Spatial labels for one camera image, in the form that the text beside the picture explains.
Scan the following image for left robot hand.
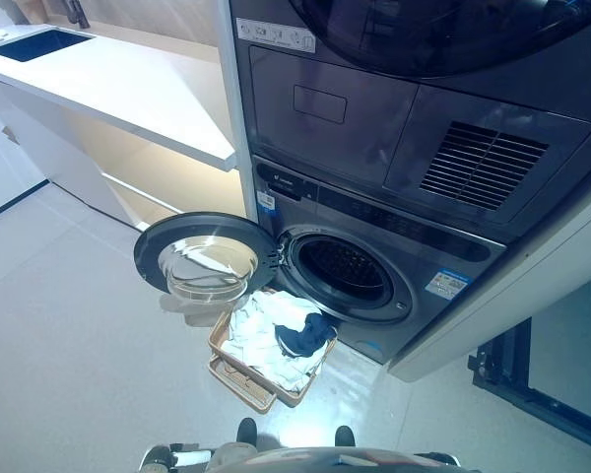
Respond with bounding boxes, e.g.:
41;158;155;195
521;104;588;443
169;442;213;468

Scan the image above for round washer door with glass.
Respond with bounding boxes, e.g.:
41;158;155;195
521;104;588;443
133;211;280;303

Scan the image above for black framed glass door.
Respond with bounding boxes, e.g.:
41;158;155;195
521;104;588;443
467;275;591;454

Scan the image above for blue energy label sticker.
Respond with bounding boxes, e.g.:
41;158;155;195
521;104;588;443
426;268;474;300

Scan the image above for white base cabinet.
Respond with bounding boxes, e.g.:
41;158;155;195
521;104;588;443
0;73;152;233

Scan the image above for wicker laundry basket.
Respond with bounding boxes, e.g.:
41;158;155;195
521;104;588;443
206;288;339;415

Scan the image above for white countertop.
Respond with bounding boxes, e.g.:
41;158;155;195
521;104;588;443
0;22;237;173

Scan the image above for black left robot foot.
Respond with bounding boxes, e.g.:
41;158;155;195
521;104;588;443
236;417;259;444

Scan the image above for white crumpled clothes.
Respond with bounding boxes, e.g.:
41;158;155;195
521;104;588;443
221;290;326;393

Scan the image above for dark blue garment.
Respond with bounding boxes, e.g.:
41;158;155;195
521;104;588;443
274;312;339;359

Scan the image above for dark rectangular sink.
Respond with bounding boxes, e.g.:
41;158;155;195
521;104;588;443
0;28;98;64

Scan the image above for white dryer instruction label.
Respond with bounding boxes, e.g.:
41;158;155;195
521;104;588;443
235;18;316;54

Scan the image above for grey front-load washing machine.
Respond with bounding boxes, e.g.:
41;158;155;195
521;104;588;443
249;155;508;366

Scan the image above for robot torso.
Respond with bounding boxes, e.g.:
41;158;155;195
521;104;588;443
211;440;425;473

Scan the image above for dark faucet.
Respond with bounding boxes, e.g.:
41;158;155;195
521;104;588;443
61;0;91;30

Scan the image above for grey stacked dryer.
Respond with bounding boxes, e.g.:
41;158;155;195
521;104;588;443
229;0;591;245

